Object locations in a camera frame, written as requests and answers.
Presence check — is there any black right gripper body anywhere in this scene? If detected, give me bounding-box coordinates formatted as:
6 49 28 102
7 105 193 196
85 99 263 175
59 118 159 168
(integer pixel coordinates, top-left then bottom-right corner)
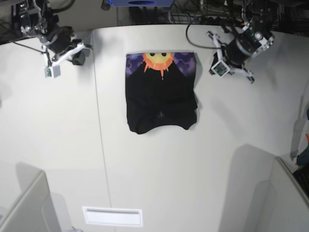
44 26 74 54

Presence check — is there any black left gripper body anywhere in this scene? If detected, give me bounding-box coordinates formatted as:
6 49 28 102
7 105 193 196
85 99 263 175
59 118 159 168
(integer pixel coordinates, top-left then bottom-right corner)
225 33 262 68

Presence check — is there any black graphic T-shirt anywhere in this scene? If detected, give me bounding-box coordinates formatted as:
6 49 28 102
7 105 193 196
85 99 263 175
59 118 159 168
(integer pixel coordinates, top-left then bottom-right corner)
125 52 198 134

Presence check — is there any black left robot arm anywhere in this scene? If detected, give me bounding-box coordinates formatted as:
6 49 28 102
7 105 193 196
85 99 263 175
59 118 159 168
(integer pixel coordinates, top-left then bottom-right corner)
185 0 276 83

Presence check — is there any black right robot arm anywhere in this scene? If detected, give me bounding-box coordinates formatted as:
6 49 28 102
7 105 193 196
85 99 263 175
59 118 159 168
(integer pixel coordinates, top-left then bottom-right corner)
15 0 92 68

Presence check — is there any black power strip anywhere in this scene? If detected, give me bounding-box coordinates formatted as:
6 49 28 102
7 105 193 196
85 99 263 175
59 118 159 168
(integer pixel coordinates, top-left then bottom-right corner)
199 15 243 27

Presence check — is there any blue box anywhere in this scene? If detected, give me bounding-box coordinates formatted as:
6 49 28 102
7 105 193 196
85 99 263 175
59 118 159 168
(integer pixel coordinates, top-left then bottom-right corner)
107 0 174 7

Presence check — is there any teal and orange tool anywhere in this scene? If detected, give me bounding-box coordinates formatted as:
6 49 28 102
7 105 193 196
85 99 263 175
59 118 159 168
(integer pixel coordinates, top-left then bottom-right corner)
295 145 309 166

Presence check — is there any black keyboard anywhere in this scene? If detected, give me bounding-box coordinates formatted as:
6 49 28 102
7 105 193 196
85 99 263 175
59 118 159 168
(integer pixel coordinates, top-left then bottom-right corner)
293 165 309 196

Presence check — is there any right grey partition panel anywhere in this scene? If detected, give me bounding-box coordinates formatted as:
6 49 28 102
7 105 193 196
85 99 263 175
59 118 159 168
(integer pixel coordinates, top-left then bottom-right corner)
266 158 309 232

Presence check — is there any grey partition panel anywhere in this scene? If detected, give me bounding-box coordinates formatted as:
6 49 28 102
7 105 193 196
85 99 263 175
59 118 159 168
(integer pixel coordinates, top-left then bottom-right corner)
266 158 309 232
0 171 61 232

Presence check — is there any left grey partition panel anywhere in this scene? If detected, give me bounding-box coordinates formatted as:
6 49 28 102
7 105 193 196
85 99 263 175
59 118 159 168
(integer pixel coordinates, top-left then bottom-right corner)
0 171 61 232

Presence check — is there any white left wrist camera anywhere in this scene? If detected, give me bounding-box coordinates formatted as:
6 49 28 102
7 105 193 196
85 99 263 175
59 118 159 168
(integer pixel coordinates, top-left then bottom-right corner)
211 60 230 77

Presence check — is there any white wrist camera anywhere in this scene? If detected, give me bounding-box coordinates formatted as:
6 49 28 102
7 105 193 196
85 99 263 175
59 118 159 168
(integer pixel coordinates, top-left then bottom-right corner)
211 60 230 77
44 66 61 78

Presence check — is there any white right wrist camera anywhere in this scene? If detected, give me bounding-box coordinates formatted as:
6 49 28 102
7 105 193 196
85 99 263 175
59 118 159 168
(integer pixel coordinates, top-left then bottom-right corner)
44 66 61 78

